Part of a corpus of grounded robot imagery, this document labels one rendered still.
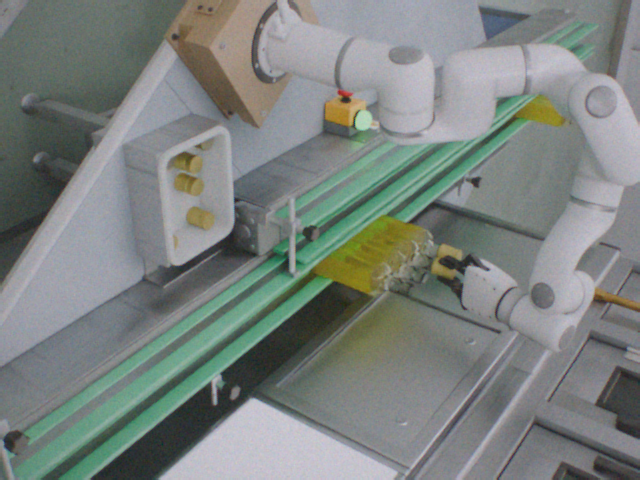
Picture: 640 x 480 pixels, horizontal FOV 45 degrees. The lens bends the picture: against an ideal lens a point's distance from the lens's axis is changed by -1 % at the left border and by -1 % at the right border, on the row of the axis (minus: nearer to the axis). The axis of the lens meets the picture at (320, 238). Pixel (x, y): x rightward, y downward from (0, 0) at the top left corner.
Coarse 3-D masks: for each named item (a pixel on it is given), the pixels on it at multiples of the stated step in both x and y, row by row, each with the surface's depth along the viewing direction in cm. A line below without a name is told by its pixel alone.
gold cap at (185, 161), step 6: (180, 156) 139; (186, 156) 139; (192, 156) 138; (198, 156) 139; (180, 162) 139; (186, 162) 138; (192, 162) 138; (198, 162) 139; (180, 168) 140; (186, 168) 139; (192, 168) 139; (198, 168) 140
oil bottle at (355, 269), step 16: (336, 256) 159; (352, 256) 159; (368, 256) 159; (320, 272) 162; (336, 272) 159; (352, 272) 156; (368, 272) 154; (384, 272) 154; (368, 288) 156; (384, 288) 155
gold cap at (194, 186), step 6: (180, 174) 142; (186, 174) 142; (180, 180) 141; (186, 180) 141; (192, 180) 140; (198, 180) 141; (180, 186) 142; (186, 186) 141; (192, 186) 140; (198, 186) 141; (186, 192) 142; (192, 192) 141; (198, 192) 142
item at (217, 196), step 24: (192, 144) 132; (216, 144) 141; (216, 168) 144; (168, 192) 142; (216, 192) 147; (168, 216) 133; (216, 216) 150; (168, 240) 135; (192, 240) 145; (216, 240) 146
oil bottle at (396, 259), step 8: (352, 240) 164; (360, 240) 164; (368, 240) 165; (352, 248) 162; (360, 248) 162; (368, 248) 162; (376, 248) 162; (384, 248) 162; (392, 248) 162; (376, 256) 159; (384, 256) 159; (392, 256) 159; (400, 256) 160; (392, 264) 158; (400, 264) 158; (400, 272) 159
